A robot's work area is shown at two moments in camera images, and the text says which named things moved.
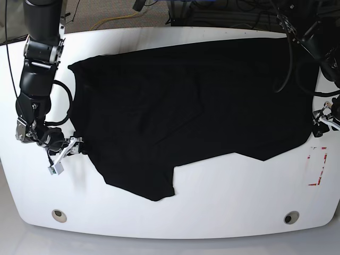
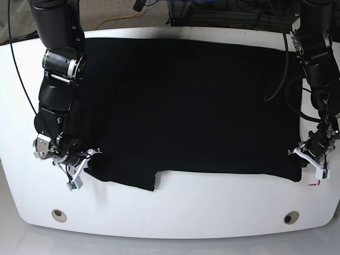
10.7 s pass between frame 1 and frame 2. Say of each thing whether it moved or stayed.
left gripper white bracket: moved
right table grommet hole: stayed
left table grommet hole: stayed
